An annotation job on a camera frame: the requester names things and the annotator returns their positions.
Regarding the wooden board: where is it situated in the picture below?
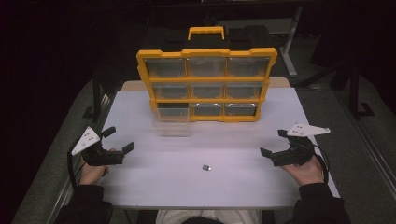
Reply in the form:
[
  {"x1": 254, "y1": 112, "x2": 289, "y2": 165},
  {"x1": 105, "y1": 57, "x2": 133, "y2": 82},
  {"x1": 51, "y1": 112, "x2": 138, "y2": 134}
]
[{"x1": 120, "y1": 77, "x2": 292, "y2": 92}]

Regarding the yellow and black drawer organizer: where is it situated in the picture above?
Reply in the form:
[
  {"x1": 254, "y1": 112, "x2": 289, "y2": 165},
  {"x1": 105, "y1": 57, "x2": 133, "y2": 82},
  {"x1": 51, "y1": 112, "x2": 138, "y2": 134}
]
[{"x1": 135, "y1": 25, "x2": 279, "y2": 123}]

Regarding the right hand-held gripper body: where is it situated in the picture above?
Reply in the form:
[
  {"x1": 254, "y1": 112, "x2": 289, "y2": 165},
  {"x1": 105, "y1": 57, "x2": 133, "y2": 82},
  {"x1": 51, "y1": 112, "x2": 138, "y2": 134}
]
[{"x1": 270, "y1": 122, "x2": 332, "y2": 167}]

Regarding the white metal stand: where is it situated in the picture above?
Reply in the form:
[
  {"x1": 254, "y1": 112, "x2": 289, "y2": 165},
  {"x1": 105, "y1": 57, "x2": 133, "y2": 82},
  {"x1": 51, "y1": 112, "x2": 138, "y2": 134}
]
[{"x1": 277, "y1": 5, "x2": 305, "y2": 78}]

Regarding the person's lap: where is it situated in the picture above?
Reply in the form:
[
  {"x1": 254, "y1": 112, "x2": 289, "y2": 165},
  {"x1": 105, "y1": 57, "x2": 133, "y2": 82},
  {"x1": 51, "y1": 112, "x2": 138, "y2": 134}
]
[{"x1": 154, "y1": 209, "x2": 263, "y2": 224}]

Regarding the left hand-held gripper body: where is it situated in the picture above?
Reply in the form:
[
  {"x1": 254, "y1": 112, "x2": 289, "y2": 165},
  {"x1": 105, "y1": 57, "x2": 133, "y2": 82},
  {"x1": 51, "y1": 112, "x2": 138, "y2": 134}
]
[{"x1": 70, "y1": 125, "x2": 125, "y2": 167}]

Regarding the clear plastic drawer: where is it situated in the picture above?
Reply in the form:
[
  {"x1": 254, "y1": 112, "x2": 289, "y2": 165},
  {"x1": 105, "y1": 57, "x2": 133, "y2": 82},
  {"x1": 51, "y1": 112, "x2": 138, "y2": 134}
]
[{"x1": 151, "y1": 106, "x2": 193, "y2": 138}]

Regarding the person's right hand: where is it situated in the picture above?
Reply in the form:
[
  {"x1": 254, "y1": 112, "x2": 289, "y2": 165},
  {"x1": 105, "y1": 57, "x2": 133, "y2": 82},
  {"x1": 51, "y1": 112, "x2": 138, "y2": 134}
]
[{"x1": 279, "y1": 155, "x2": 327, "y2": 188}]

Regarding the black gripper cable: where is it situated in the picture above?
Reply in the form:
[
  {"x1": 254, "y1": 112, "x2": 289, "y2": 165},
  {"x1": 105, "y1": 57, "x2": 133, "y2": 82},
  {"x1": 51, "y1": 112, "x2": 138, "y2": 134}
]
[
  {"x1": 312, "y1": 144, "x2": 332, "y2": 185},
  {"x1": 66, "y1": 139, "x2": 84, "y2": 189}
]

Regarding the person's left hand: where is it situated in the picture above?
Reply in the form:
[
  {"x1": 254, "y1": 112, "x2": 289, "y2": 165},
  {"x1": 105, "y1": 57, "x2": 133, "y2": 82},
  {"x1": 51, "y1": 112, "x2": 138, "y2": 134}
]
[{"x1": 79, "y1": 147, "x2": 117, "y2": 187}]

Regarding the black metal stand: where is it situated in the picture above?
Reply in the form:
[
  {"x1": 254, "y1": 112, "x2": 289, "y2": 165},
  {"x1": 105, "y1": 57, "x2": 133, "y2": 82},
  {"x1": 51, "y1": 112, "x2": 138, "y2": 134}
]
[
  {"x1": 347, "y1": 60, "x2": 376, "y2": 121},
  {"x1": 81, "y1": 70, "x2": 106, "y2": 121}
]

